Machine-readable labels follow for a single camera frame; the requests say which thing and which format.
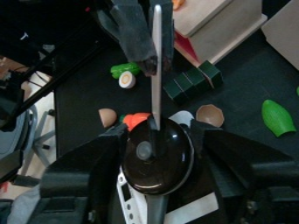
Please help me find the brown toy eggshell half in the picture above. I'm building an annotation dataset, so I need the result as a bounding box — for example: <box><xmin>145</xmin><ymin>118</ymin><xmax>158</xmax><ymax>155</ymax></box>
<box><xmin>194</xmin><ymin>103</ymin><xmax>226</xmax><ymax>129</ymax></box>
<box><xmin>97</xmin><ymin>108</ymin><xmax>117</xmax><ymax>129</ymax></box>

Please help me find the toy egg slice orange yolk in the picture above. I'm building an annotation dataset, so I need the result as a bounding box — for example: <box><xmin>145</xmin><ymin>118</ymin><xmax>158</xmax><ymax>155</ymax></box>
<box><xmin>117</xmin><ymin>71</ymin><xmax>136</xmax><ymax>89</ymax></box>

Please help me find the black frying pan grey handle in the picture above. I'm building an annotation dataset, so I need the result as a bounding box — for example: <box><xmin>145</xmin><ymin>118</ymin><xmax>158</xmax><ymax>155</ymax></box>
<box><xmin>120</xmin><ymin>116</ymin><xmax>196</xmax><ymax>224</ymax></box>

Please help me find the green toy cucumber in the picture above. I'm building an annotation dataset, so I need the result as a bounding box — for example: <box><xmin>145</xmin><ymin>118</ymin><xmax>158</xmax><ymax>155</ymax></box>
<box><xmin>109</xmin><ymin>62</ymin><xmax>141</xmax><ymax>80</ymax></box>

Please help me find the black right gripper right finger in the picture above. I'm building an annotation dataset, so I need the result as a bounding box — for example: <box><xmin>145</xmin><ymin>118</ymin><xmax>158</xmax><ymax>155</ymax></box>
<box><xmin>189</xmin><ymin>118</ymin><xmax>299</xmax><ymax>224</ymax></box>

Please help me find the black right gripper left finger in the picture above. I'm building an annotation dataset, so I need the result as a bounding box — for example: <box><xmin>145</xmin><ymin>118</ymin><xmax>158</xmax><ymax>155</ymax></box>
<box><xmin>28</xmin><ymin>122</ymin><xmax>130</xmax><ymax>224</ymax></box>

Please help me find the pale wooden box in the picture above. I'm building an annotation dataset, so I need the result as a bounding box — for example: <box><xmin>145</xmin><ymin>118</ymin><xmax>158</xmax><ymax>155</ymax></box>
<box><xmin>260</xmin><ymin>0</ymin><xmax>299</xmax><ymax>72</ymax></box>

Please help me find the orange toy carrot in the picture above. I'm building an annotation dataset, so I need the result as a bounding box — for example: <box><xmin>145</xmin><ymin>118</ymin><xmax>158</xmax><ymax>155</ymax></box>
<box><xmin>118</xmin><ymin>112</ymin><xmax>153</xmax><ymax>133</ymax></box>

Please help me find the white storage box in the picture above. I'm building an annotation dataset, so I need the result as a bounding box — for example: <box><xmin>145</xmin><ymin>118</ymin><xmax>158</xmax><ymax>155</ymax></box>
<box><xmin>172</xmin><ymin>0</ymin><xmax>268</xmax><ymax>67</ymax></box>

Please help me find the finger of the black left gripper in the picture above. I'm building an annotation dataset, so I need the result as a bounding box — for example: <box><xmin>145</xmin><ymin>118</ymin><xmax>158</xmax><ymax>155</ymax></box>
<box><xmin>161</xmin><ymin>0</ymin><xmax>174</xmax><ymax>73</ymax></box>
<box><xmin>109</xmin><ymin>0</ymin><xmax>157</xmax><ymax>77</ymax></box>

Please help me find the silver handled black utensil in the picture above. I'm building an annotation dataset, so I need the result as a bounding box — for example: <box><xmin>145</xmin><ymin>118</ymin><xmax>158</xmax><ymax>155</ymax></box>
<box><xmin>145</xmin><ymin>3</ymin><xmax>164</xmax><ymax>160</ymax></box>

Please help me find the small orange toy piece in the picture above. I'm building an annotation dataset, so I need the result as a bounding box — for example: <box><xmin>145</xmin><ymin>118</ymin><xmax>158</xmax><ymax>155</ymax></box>
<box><xmin>172</xmin><ymin>0</ymin><xmax>186</xmax><ymax>11</ymax></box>

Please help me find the dark green segmented toy block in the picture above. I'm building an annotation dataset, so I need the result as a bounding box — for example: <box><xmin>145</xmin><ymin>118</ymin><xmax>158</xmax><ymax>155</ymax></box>
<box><xmin>161</xmin><ymin>59</ymin><xmax>224</xmax><ymax>105</ymax></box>

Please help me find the grey office chair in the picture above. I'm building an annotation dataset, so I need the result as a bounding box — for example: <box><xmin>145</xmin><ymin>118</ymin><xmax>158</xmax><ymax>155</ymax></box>
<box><xmin>0</xmin><ymin>103</ymin><xmax>58</xmax><ymax>191</ymax></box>

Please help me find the green toy leaf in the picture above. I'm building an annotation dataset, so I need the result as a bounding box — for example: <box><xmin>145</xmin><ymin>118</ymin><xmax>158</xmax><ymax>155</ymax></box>
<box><xmin>260</xmin><ymin>99</ymin><xmax>297</xmax><ymax>138</ymax></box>

